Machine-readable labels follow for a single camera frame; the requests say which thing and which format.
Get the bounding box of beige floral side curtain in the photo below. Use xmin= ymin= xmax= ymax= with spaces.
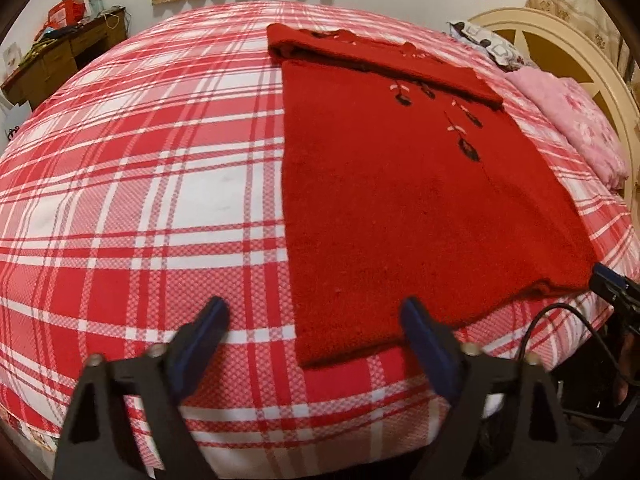
xmin=530 ymin=0 xmax=631 ymax=76

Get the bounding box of black cable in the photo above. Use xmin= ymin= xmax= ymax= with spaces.
xmin=517 ymin=302 xmax=632 ymax=377

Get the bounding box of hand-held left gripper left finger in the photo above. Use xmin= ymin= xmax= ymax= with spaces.
xmin=52 ymin=296 xmax=231 ymax=480

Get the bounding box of red gift box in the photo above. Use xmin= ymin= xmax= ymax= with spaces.
xmin=45 ymin=0 xmax=86 ymax=31

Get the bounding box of brown wooden desk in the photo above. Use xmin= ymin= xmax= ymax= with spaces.
xmin=1 ymin=7 xmax=128 ymax=111

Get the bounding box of cream wooden headboard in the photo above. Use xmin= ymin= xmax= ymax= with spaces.
xmin=467 ymin=7 xmax=640 ymax=201

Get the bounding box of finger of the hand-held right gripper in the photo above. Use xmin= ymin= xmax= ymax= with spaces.
xmin=589 ymin=262 xmax=640 ymax=311

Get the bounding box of red plaid bed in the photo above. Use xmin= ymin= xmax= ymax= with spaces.
xmin=0 ymin=0 xmax=640 ymax=466

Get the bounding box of grey patterned pillow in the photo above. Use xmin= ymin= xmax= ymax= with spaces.
xmin=447 ymin=20 xmax=536 ymax=72

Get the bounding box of pink floral pillow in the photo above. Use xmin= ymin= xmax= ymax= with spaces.
xmin=507 ymin=70 xmax=631 ymax=191

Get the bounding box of red knitted sweater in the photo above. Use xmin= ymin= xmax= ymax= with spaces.
xmin=266 ymin=22 xmax=601 ymax=368

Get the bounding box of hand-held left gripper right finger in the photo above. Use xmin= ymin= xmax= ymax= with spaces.
xmin=400 ymin=296 xmax=581 ymax=480

